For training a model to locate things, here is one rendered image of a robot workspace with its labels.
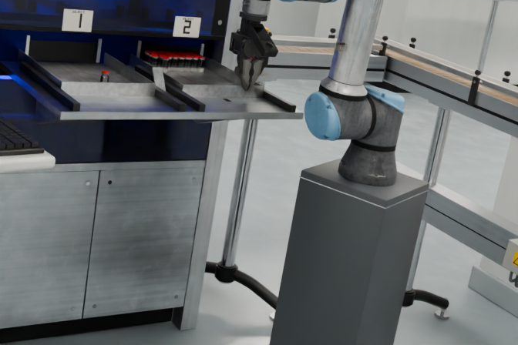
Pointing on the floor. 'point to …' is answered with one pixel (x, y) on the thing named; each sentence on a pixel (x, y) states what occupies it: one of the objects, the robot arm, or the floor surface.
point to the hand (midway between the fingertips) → (248, 86)
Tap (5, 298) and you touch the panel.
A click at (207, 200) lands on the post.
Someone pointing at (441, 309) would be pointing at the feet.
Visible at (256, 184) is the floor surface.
